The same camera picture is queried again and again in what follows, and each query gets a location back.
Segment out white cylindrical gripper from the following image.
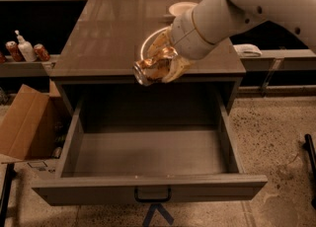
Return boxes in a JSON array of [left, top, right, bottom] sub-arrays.
[[146, 7, 217, 83]]

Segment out crushed orange soda can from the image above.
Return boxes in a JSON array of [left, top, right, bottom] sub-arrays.
[[133, 46, 178, 86]]

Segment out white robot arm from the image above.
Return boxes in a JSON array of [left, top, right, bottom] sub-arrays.
[[149, 0, 316, 83]]

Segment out grey cabinet with counter top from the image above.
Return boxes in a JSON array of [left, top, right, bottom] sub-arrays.
[[49, 0, 247, 116]]

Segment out open grey top drawer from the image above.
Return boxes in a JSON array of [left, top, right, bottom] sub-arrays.
[[33, 86, 267, 205]]

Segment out red soda can right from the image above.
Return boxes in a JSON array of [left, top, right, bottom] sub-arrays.
[[34, 43, 50, 61]]

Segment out red soda can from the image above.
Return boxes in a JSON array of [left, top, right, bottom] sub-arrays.
[[5, 40, 24, 62], [34, 43, 50, 61]]

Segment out red soda can left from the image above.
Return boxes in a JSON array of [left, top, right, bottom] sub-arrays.
[[5, 40, 24, 62]]

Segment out white paper bowl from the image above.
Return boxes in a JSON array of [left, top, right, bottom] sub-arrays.
[[169, 2, 197, 17]]

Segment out folded white cloth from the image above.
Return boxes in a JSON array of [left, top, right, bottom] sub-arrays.
[[234, 43, 262, 57]]

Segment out grey side shelf right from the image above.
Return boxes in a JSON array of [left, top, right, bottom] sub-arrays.
[[241, 49, 316, 71]]

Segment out grey side shelf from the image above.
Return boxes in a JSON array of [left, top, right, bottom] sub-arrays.
[[0, 54, 59, 78], [241, 49, 316, 71]]

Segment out white pump bottle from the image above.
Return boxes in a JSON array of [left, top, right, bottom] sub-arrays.
[[15, 30, 37, 62]]

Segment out brown cardboard box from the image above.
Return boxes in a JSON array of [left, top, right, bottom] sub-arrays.
[[0, 83, 70, 160]]

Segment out grey side shelf left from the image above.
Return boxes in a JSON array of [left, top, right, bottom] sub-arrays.
[[0, 54, 59, 78]]

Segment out black pole at right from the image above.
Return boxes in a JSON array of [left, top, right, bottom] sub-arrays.
[[303, 134, 316, 209]]

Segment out black pole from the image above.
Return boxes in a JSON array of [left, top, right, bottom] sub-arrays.
[[303, 134, 316, 209], [0, 163, 16, 227]]

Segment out black pole at left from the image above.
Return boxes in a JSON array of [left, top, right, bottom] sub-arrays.
[[0, 163, 16, 227]]

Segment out black drawer handle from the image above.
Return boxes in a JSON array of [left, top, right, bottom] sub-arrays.
[[134, 187, 172, 203]]

